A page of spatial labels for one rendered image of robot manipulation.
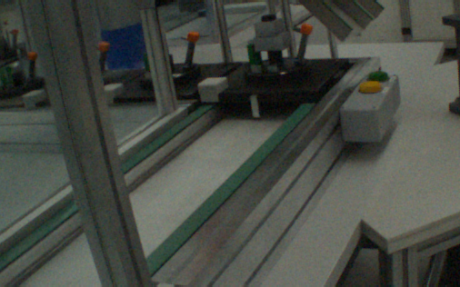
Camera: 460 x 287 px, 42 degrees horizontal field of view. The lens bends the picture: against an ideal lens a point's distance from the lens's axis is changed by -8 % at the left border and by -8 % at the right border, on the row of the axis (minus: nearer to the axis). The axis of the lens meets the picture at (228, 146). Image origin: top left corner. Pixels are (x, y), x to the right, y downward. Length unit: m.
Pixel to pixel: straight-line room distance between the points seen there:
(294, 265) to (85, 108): 0.46
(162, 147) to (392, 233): 0.43
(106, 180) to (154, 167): 0.61
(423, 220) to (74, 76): 0.60
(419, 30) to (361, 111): 4.29
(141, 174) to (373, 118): 0.39
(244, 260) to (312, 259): 0.12
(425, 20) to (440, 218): 4.46
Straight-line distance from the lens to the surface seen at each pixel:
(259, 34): 1.27
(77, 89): 0.43
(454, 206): 0.93
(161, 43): 1.17
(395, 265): 0.91
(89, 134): 0.44
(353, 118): 1.07
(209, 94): 1.24
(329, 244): 0.86
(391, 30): 5.39
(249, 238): 0.76
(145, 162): 1.03
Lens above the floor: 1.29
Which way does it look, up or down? 20 degrees down
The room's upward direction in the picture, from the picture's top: 10 degrees counter-clockwise
